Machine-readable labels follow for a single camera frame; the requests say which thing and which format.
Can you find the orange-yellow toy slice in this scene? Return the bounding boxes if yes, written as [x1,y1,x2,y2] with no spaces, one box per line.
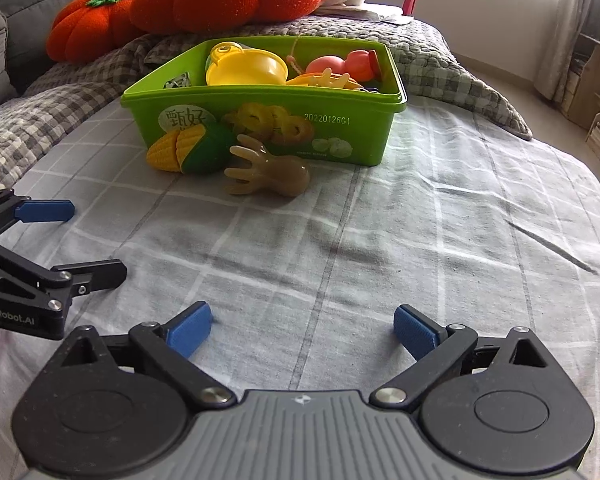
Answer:
[285,72,366,92]

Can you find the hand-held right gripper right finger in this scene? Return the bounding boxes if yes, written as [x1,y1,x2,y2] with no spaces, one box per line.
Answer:
[370,305,551,409]

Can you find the grey checked quilt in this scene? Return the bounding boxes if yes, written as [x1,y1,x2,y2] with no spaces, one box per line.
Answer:
[0,12,533,193]

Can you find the green plastic box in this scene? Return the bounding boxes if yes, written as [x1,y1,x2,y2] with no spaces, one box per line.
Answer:
[120,36,408,167]

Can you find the wooden shelf unit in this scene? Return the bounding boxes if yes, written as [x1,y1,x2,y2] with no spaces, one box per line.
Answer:
[562,0,600,166]

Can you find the brown rubber toy hand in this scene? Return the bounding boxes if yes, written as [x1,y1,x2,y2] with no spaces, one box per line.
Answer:
[224,135,311,198]

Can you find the white papers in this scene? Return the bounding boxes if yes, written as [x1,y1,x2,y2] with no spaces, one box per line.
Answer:
[312,2,416,26]

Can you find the yellow toy pot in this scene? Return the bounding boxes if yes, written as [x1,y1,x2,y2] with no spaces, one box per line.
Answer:
[205,41,288,87]

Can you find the pink gourd toy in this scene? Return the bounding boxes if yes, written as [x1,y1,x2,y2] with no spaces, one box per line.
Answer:
[305,49,381,83]

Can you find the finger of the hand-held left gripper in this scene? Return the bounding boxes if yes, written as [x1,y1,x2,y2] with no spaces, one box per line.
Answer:
[0,240,128,311]
[0,189,75,243]

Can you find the small orange pumpkin cushion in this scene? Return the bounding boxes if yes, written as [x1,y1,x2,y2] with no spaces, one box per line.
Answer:
[46,0,156,65]

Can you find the yellowish rubber toy hand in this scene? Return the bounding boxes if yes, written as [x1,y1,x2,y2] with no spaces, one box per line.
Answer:
[312,67,353,88]

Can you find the grey grid bed sheet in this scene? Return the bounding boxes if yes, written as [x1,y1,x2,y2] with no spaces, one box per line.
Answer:
[0,92,600,476]

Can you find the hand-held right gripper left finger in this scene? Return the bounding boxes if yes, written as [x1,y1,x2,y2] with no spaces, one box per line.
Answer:
[55,301,237,407]

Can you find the grey sofa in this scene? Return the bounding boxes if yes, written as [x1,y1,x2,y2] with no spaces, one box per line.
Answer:
[0,0,106,121]

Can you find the beige curtain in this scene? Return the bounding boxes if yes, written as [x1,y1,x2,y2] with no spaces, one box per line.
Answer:
[535,0,600,106]

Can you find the toy corn cob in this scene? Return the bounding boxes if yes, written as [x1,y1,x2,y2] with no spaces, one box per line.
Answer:
[146,122,236,176]

